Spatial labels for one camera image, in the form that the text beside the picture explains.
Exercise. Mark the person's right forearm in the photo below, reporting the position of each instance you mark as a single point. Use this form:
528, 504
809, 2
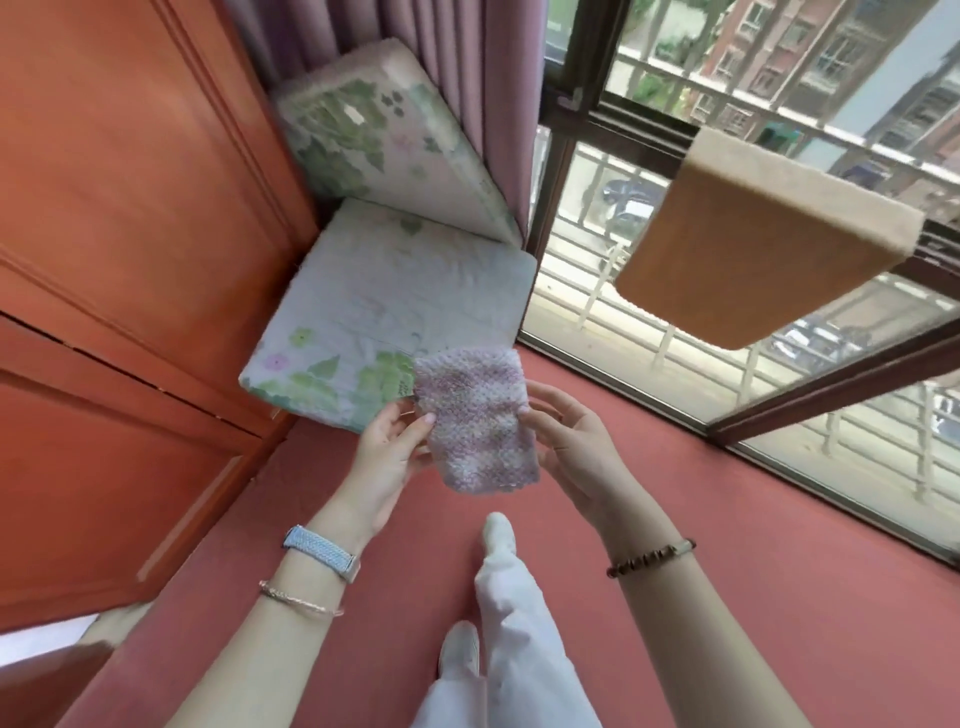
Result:
697, 637

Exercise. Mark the light blue watch band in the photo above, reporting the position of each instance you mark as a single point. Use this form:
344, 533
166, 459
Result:
322, 551

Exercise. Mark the dark brown window frame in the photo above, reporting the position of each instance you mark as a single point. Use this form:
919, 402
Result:
600, 124

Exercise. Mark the person's left forearm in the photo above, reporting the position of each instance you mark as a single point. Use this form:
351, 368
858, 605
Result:
292, 645

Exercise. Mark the person's left thumb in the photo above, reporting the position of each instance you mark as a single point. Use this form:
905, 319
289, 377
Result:
416, 431

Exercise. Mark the pink curtain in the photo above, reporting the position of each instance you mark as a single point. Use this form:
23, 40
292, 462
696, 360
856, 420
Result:
487, 67

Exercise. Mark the red brick building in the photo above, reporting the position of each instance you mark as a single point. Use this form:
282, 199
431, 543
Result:
780, 52

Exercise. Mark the tan foam cushion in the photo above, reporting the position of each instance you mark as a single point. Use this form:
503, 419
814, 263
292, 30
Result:
757, 240

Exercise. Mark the red-brown wooden wardrobe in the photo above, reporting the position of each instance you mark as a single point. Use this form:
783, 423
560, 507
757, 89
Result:
127, 262

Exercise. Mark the pink white knitted cloth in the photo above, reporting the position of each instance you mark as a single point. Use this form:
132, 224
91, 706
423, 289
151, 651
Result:
476, 420

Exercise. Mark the white trousers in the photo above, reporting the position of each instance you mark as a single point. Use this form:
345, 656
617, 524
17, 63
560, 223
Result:
517, 645

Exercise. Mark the person's right hand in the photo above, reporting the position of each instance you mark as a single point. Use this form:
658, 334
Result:
589, 465

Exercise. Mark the person's right thumb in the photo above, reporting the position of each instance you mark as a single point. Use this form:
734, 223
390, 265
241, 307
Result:
536, 427

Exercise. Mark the person's left hand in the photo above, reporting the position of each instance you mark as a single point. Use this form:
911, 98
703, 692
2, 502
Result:
375, 469

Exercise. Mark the dark parked car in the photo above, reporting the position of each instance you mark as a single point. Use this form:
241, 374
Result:
626, 196

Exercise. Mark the white balcony railing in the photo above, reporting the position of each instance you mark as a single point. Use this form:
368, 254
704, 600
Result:
600, 285

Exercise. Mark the white shoe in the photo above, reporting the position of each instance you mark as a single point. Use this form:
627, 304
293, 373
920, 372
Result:
459, 649
498, 536

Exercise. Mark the floral seat cushion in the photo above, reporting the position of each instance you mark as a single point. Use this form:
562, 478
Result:
390, 300
397, 135

